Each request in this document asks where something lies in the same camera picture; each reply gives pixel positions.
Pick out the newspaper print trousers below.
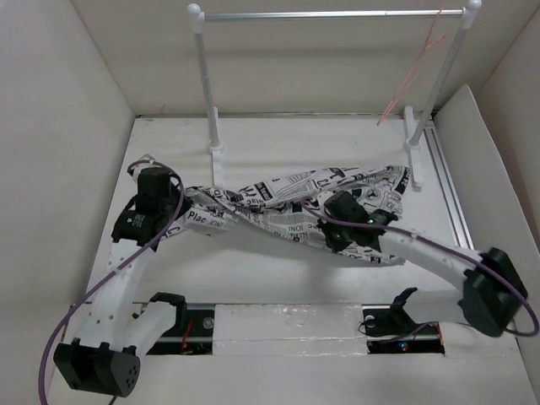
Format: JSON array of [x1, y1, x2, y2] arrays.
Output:
[[165, 165, 410, 251]]

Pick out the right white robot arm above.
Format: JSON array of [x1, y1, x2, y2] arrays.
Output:
[[303, 191, 539, 338]]

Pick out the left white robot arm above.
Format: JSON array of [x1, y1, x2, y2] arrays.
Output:
[[53, 160, 191, 397]]

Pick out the white garment rack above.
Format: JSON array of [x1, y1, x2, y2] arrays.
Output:
[[186, 1, 483, 190]]

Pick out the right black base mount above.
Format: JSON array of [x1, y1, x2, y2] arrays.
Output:
[[358, 287, 446, 354]]

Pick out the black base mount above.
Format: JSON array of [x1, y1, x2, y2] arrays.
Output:
[[358, 287, 446, 354], [142, 292, 216, 355]]

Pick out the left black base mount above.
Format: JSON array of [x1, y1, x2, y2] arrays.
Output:
[[142, 292, 216, 355]]

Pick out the pink wire hanger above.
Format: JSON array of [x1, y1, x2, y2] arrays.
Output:
[[376, 8, 446, 126]]

